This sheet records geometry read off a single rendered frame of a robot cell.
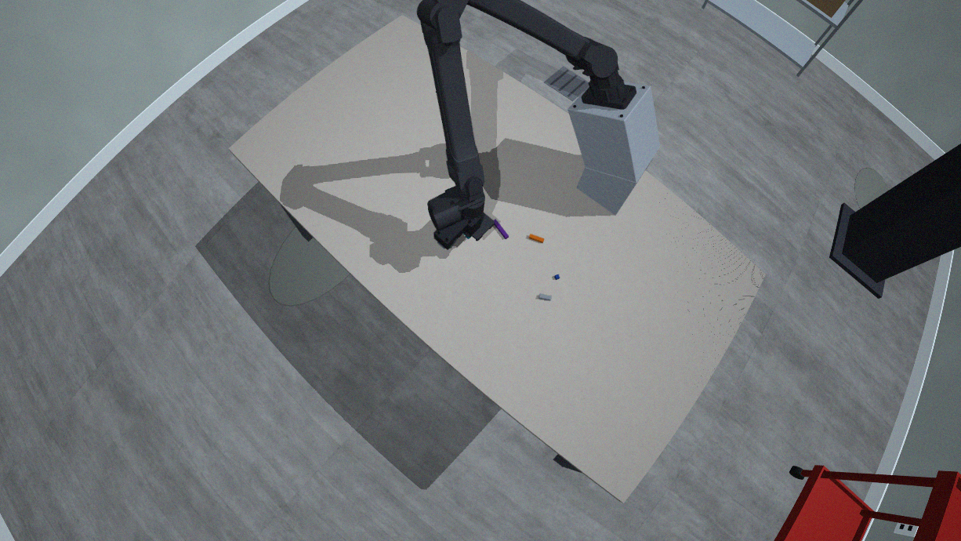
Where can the purple rod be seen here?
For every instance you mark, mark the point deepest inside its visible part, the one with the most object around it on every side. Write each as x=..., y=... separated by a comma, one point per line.
x=501, y=230

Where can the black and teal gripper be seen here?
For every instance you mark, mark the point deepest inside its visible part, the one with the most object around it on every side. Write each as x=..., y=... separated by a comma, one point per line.
x=486, y=224

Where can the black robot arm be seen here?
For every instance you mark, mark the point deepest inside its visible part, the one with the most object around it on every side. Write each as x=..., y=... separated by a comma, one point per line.
x=442, y=16

